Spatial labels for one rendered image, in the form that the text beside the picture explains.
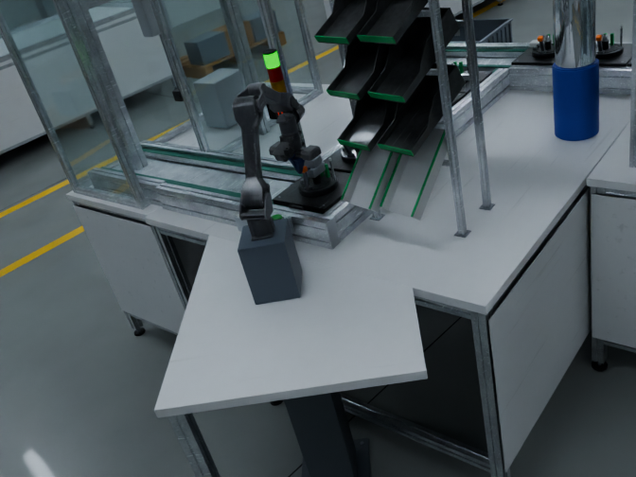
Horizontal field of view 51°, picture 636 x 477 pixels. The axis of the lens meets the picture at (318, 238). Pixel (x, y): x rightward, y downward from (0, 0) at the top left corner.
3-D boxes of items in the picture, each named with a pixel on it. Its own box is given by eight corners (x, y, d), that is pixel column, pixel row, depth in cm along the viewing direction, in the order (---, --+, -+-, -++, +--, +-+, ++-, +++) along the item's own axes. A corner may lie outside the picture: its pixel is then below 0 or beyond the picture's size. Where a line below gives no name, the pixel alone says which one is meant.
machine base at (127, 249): (210, 370, 312) (147, 215, 269) (132, 334, 351) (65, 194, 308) (373, 221, 396) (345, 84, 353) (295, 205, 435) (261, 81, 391)
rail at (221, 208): (332, 249, 216) (326, 220, 210) (163, 208, 271) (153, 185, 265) (342, 240, 219) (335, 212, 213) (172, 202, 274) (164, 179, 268)
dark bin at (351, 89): (360, 100, 186) (347, 82, 182) (329, 96, 196) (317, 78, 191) (414, 29, 193) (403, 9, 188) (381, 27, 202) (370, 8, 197)
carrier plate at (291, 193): (326, 214, 218) (325, 208, 217) (273, 203, 232) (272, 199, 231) (366, 180, 232) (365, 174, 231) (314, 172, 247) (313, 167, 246)
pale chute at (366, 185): (378, 213, 203) (369, 208, 200) (349, 203, 213) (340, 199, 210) (412, 128, 203) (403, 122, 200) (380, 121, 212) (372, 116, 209)
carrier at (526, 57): (564, 67, 281) (564, 38, 274) (511, 66, 296) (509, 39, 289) (585, 47, 295) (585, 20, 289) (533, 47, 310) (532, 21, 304)
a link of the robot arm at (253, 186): (254, 94, 182) (263, 95, 188) (230, 97, 185) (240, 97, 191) (264, 209, 186) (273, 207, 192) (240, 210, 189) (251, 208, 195)
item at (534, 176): (486, 315, 176) (485, 307, 175) (146, 223, 269) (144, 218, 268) (647, 104, 261) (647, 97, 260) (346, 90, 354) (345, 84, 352)
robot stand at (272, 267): (255, 305, 198) (237, 250, 188) (259, 278, 210) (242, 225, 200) (300, 297, 197) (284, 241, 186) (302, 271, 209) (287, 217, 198)
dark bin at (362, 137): (370, 151, 195) (359, 135, 190) (340, 145, 204) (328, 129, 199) (421, 81, 201) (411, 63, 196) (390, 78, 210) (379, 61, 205)
